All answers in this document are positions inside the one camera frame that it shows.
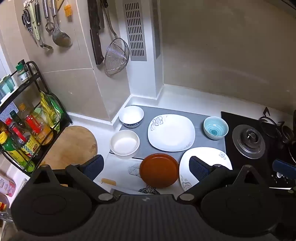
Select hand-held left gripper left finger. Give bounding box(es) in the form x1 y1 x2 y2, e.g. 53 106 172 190
32 154 118 204

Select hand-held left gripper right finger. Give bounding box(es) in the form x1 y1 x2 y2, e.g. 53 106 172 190
177 156 266 204

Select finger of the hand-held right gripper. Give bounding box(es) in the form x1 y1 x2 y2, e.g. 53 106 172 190
272 159 296 180

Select white square floral plate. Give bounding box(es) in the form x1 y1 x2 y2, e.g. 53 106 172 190
147 114 196 152
179 147 233 192

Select plain white bowl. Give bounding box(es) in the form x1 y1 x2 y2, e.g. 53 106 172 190
110 130 140 159

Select brown round plate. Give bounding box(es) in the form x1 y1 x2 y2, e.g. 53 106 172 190
140 153 179 189

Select light blue bowl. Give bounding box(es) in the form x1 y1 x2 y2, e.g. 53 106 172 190
203 116 229 141

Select white bowl blue pattern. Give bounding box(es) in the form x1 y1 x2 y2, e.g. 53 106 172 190
119 105 145 128

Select dark round pot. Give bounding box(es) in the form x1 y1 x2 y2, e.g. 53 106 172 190
280 125 296 163

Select round wooden cutting board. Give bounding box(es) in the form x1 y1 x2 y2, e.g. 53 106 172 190
39 126 98 172

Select white leaf print mat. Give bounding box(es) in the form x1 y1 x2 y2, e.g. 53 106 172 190
99 153 183 195

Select black glass gas stove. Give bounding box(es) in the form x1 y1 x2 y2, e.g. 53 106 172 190
221 111 296 195

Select metal gas burner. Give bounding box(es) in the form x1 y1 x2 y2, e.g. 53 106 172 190
232 124 266 160

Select grey table mat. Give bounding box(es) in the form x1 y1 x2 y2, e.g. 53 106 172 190
110 105 226 160

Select black pan support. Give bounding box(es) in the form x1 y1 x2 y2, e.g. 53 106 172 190
258 107 286 138

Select yellow bottle red cap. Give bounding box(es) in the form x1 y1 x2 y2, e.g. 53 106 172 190
25 115 54 145

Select yellow green snack bag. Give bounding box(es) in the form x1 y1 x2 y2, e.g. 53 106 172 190
40 91 64 133

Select dark bottle red cap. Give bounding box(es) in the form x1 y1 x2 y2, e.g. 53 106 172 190
5 118 28 149

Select green bottle yellow cap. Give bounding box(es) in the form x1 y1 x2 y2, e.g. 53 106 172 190
0 132 36 173

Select pink packet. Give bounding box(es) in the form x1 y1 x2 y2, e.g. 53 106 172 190
0 171 18 197

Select oil bottle orange cap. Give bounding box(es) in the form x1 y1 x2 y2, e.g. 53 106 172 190
18 103 32 121

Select dark bottle green cap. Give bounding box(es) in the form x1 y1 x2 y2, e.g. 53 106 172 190
10 110 26 130

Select metal mesh strainer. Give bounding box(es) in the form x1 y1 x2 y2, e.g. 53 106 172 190
103 7 130 76

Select green lid spice jar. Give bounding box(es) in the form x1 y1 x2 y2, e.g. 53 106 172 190
16 62 29 83

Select teal plastic container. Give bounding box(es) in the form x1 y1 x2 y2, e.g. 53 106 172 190
0 75 15 98

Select dark cleaver knife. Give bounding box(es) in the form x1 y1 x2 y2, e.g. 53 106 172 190
87 0 105 66

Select metal ladle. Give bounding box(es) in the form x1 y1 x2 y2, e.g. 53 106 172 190
48 0 72 48

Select wide grey vent grille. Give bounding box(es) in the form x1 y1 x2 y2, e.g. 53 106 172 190
122 2 147 62

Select narrow grey vent grille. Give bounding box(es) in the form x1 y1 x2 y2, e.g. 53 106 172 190
151 0 162 60

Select metal utensil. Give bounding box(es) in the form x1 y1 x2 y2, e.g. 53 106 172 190
42 0 55 36

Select black wire rack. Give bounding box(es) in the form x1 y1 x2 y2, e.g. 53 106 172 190
0 61 73 174

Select black handled scissors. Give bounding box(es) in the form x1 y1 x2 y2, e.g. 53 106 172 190
21 9 33 33

